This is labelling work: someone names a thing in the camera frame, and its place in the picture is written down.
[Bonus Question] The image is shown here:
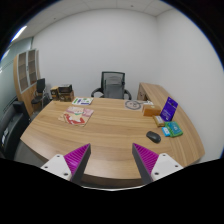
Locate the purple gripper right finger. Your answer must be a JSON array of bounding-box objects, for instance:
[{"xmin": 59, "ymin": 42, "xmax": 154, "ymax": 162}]
[{"xmin": 132, "ymin": 143, "xmax": 182, "ymax": 185}]

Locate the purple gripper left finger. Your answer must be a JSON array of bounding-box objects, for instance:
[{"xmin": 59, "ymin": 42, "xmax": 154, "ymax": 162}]
[{"xmin": 42, "ymin": 144, "xmax": 91, "ymax": 185}]

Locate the black computer mouse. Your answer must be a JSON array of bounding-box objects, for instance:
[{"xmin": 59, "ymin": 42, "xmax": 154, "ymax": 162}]
[{"xmin": 146, "ymin": 131, "xmax": 161, "ymax": 143}]

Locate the pink cartoon mouse pad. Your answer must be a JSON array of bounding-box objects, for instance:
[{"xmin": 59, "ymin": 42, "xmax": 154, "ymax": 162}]
[{"xmin": 58, "ymin": 106, "xmax": 93, "ymax": 126}]

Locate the small blue box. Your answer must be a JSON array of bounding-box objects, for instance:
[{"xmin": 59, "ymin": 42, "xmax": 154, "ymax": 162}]
[{"xmin": 162, "ymin": 127, "xmax": 170, "ymax": 137}]

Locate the green card box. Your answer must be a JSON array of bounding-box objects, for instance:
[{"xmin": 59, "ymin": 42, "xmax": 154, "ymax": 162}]
[{"xmin": 165, "ymin": 121, "xmax": 183, "ymax": 137}]

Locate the small yellow box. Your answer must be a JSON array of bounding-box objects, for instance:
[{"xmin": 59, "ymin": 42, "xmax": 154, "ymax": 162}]
[{"xmin": 153, "ymin": 116, "xmax": 165, "ymax": 127}]

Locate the orange cardboard box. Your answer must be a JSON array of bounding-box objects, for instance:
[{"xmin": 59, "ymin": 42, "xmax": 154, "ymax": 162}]
[{"xmin": 142, "ymin": 105, "xmax": 161, "ymax": 116}]

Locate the purple standing card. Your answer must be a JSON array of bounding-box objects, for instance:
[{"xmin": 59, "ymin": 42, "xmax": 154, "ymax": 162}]
[{"xmin": 160, "ymin": 97, "xmax": 178, "ymax": 122}]

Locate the white sticker sheet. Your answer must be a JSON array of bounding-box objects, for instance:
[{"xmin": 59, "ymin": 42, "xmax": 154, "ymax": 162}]
[{"xmin": 72, "ymin": 97, "xmax": 93, "ymax": 105}]

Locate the brown cardboard box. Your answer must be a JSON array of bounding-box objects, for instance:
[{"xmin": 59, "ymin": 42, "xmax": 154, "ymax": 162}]
[{"xmin": 59, "ymin": 91, "xmax": 74, "ymax": 102}]

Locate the wooden side desk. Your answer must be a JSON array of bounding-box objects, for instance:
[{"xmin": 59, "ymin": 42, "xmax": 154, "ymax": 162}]
[{"xmin": 136, "ymin": 82, "xmax": 174, "ymax": 104}]

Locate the black sofa chair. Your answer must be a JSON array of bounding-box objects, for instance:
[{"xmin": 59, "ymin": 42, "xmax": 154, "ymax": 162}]
[{"xmin": 0, "ymin": 101, "xmax": 30, "ymax": 160}]

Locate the small dark brown box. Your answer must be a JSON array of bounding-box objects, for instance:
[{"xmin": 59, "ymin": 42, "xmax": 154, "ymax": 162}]
[{"xmin": 50, "ymin": 86, "xmax": 59, "ymax": 100}]

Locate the black box on top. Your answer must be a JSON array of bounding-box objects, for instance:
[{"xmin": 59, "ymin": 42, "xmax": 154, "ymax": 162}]
[{"xmin": 58, "ymin": 84, "xmax": 72, "ymax": 93}]

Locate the black side chair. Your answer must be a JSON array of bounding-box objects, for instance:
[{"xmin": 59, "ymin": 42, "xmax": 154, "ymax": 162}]
[{"xmin": 31, "ymin": 78, "xmax": 50, "ymax": 107}]

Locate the black mesh office chair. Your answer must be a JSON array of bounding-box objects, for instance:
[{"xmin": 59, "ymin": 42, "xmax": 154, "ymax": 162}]
[{"xmin": 91, "ymin": 71, "xmax": 132, "ymax": 100}]

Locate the wooden bookshelf cabinet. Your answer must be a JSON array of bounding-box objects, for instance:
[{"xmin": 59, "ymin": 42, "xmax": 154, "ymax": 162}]
[{"xmin": 13, "ymin": 49, "xmax": 40, "ymax": 115}]

